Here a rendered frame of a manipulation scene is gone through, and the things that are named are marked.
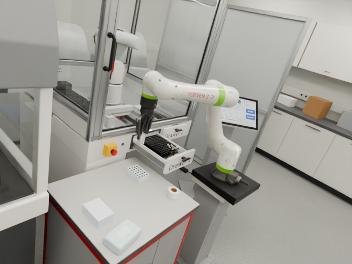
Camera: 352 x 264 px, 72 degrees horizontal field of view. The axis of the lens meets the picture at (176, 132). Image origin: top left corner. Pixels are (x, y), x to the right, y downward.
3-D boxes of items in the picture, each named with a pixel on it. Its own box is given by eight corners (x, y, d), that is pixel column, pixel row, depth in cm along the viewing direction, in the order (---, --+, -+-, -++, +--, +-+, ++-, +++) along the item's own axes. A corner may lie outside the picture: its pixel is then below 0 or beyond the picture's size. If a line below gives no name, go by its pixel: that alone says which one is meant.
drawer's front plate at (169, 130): (184, 135, 212) (187, 124, 208) (161, 141, 190) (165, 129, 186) (182, 134, 213) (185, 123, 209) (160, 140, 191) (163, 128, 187)
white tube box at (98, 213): (112, 221, 114) (114, 212, 112) (96, 230, 107) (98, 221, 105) (97, 205, 121) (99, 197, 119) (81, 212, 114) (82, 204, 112)
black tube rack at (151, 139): (176, 155, 172) (179, 147, 169) (160, 162, 158) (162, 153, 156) (154, 141, 183) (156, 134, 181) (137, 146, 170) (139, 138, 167)
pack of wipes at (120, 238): (124, 223, 115) (126, 216, 113) (140, 234, 111) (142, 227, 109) (101, 243, 102) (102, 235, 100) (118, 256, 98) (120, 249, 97)
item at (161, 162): (188, 160, 171) (191, 152, 168) (164, 170, 151) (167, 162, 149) (149, 135, 191) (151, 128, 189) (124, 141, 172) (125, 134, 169)
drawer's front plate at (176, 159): (191, 162, 172) (196, 149, 167) (164, 174, 149) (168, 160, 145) (189, 161, 173) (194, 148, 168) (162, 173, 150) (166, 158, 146)
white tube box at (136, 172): (148, 179, 151) (150, 174, 149) (138, 183, 145) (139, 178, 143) (135, 168, 158) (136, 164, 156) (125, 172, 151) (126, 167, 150)
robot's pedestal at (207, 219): (215, 259, 202) (248, 186, 173) (191, 279, 181) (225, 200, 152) (189, 234, 220) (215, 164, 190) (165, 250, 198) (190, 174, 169)
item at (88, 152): (187, 134, 221) (191, 120, 215) (86, 163, 142) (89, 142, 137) (122, 97, 269) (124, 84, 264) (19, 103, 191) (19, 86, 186)
